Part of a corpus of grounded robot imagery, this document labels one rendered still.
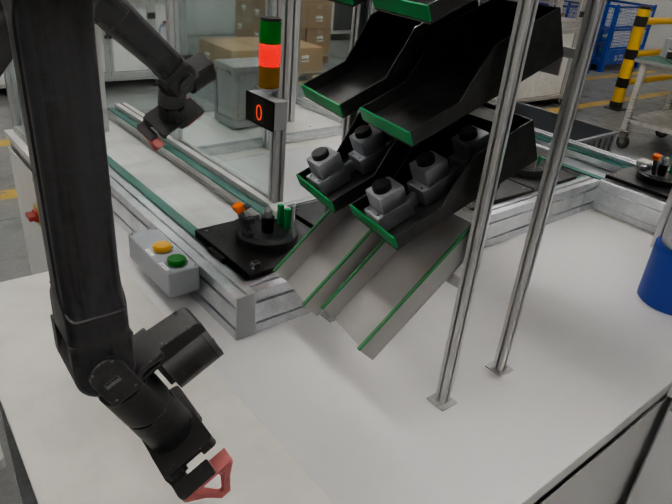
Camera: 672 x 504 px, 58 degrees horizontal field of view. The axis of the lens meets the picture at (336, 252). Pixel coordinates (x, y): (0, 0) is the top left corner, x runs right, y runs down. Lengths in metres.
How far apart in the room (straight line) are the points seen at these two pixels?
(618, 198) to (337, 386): 1.27
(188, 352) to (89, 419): 0.47
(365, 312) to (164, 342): 0.48
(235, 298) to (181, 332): 0.54
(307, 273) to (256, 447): 0.34
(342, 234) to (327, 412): 0.33
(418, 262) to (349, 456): 0.34
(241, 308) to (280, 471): 0.35
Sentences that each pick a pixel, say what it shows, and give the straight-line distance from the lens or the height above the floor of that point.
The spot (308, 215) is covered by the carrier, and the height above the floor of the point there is 0.97.
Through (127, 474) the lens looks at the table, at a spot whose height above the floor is 0.86.
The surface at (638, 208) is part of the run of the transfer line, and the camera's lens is 2.10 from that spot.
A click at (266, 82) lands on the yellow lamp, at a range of 1.46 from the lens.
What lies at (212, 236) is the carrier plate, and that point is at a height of 0.97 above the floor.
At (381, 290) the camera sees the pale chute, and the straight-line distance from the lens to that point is 1.05.
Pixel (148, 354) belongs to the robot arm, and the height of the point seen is 1.21.
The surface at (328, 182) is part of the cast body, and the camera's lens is 1.03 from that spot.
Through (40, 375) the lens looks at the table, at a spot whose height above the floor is 0.86.
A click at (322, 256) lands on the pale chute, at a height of 1.05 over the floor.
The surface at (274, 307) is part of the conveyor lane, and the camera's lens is 1.25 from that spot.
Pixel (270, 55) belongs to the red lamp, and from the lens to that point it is 1.45.
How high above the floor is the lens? 1.60
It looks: 28 degrees down
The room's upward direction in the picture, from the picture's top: 5 degrees clockwise
